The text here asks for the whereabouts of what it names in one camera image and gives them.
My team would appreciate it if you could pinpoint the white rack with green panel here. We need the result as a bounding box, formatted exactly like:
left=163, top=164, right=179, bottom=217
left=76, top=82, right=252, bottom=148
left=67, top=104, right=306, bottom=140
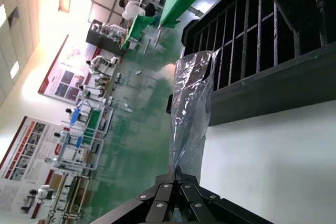
left=60, top=104, right=116, bottom=142

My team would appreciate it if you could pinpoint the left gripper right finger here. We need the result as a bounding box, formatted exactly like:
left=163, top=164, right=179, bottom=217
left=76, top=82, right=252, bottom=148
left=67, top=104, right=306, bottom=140
left=175, top=172, right=274, bottom=224

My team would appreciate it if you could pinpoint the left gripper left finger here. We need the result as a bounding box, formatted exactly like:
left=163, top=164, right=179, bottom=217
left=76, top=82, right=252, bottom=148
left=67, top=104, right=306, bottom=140
left=90, top=173, right=176, bottom=224

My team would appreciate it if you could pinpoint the person in white shirt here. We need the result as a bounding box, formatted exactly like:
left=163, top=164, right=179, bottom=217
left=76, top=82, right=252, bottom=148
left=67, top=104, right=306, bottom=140
left=118, top=0, right=146, bottom=21

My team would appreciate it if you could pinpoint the black slotted container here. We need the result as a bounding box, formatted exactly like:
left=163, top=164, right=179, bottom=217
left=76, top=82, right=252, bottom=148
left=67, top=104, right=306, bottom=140
left=164, top=0, right=336, bottom=128

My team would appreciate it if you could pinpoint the person in black clothes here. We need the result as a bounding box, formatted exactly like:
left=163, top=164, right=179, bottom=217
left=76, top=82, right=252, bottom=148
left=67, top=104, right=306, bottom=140
left=145, top=3, right=158, bottom=17

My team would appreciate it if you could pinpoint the poster with photo row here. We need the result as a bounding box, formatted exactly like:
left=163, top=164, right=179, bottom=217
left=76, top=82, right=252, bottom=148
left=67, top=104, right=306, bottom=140
left=0, top=115, right=62, bottom=220

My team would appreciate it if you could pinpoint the tube frame workbench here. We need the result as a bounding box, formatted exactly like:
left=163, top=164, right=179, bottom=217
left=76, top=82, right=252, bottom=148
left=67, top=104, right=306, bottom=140
left=46, top=173, right=93, bottom=224

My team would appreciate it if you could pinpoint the small green cloth table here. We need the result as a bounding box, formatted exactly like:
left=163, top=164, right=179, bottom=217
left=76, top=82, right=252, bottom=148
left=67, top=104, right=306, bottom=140
left=121, top=15, right=156, bottom=50

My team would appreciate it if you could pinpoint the ceiling light panel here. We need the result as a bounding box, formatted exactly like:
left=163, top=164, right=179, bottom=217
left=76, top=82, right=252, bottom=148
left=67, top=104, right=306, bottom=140
left=0, top=4, right=7, bottom=27
left=9, top=60, right=19, bottom=79

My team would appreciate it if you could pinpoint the poster with purple photos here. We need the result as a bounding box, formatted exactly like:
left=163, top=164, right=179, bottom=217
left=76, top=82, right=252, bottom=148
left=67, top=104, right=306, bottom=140
left=37, top=34, right=98, bottom=102

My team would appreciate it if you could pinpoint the white rack with blue shelf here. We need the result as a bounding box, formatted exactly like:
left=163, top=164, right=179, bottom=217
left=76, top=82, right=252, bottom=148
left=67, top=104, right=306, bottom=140
left=51, top=126, right=105, bottom=173

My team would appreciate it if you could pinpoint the grey translucent antistatic bag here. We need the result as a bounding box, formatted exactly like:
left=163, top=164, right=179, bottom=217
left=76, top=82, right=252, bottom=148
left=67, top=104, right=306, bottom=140
left=167, top=50, right=222, bottom=183

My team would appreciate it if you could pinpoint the black cabinet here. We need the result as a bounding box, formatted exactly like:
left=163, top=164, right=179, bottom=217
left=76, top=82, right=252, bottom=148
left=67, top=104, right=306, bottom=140
left=86, top=19, right=125, bottom=57

